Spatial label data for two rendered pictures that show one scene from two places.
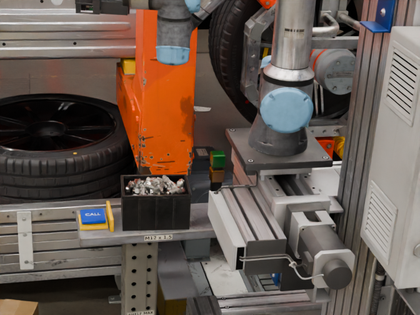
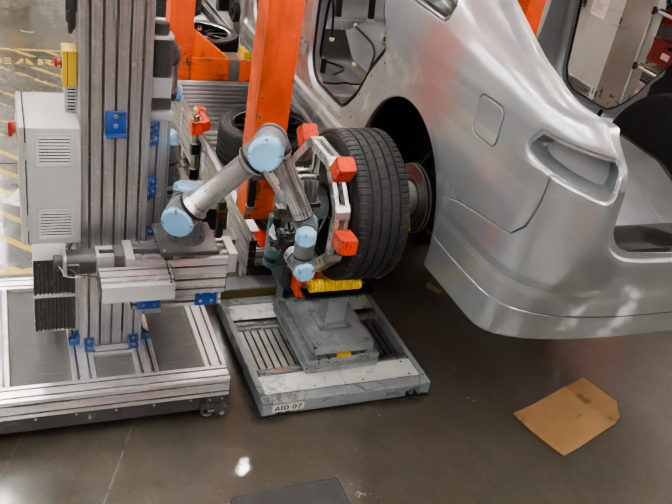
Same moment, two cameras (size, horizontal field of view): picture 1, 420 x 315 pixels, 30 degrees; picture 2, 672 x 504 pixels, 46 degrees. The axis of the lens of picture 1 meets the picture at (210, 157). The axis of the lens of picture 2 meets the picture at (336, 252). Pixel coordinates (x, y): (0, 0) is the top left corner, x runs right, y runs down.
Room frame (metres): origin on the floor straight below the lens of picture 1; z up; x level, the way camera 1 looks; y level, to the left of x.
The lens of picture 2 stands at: (1.94, -3.32, 2.39)
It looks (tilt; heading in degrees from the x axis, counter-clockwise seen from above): 30 degrees down; 77
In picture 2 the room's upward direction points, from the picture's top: 11 degrees clockwise
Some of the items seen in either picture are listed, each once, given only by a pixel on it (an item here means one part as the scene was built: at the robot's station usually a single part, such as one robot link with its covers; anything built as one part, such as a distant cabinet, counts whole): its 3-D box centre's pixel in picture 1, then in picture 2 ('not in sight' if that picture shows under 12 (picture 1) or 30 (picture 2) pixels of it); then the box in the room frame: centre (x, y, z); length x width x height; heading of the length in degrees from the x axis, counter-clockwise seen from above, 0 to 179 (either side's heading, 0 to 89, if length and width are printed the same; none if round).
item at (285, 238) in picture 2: not in sight; (287, 243); (2.34, -0.71, 0.86); 0.12 x 0.08 x 0.09; 104
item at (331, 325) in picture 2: not in sight; (332, 302); (2.65, -0.31, 0.32); 0.40 x 0.30 x 0.28; 104
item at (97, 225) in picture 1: (92, 221); not in sight; (2.01, 0.33, 0.45); 0.08 x 0.08 x 0.01; 14
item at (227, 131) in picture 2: not in sight; (269, 142); (2.43, 1.35, 0.39); 0.66 x 0.66 x 0.24
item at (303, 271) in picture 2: not in sight; (301, 266); (2.38, -0.87, 0.85); 0.11 x 0.08 x 0.09; 104
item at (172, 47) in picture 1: (174, 36); not in sight; (1.72, 0.10, 1.11); 0.11 x 0.08 x 0.11; 179
